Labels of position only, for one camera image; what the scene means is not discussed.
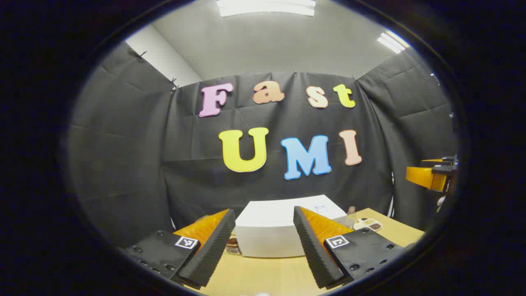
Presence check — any white microwave oven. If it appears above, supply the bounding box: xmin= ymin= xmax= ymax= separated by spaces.
xmin=234 ymin=194 xmax=348 ymax=258

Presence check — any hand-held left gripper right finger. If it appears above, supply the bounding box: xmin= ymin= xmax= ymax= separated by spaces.
xmin=293 ymin=206 xmax=411 ymax=289

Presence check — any black backdrop cloth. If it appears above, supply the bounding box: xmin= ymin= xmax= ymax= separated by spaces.
xmin=68 ymin=41 xmax=459 ymax=247

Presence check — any white divided dish of beans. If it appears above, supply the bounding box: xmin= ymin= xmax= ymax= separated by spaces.
xmin=353 ymin=218 xmax=383 ymax=231

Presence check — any ribbed glass jar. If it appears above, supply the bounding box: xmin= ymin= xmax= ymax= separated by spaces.
xmin=225 ymin=236 xmax=242 ymax=255

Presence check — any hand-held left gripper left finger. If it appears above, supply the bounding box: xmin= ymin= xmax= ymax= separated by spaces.
xmin=123 ymin=208 xmax=237 ymax=290

